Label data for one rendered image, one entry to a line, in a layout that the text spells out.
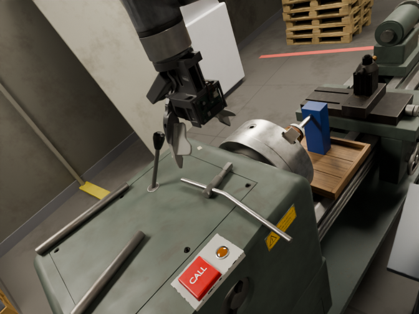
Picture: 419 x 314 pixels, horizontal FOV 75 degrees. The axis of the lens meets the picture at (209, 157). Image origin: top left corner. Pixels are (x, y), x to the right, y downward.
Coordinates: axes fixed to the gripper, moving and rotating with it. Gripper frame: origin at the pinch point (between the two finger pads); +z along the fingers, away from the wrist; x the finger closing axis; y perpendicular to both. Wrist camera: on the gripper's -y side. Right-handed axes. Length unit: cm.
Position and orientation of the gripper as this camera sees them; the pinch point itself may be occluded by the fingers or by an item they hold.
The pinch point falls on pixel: (204, 145)
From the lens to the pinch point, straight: 58.1
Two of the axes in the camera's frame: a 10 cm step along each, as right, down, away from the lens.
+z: 3.2, 7.5, 5.8
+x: 6.8, -6.1, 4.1
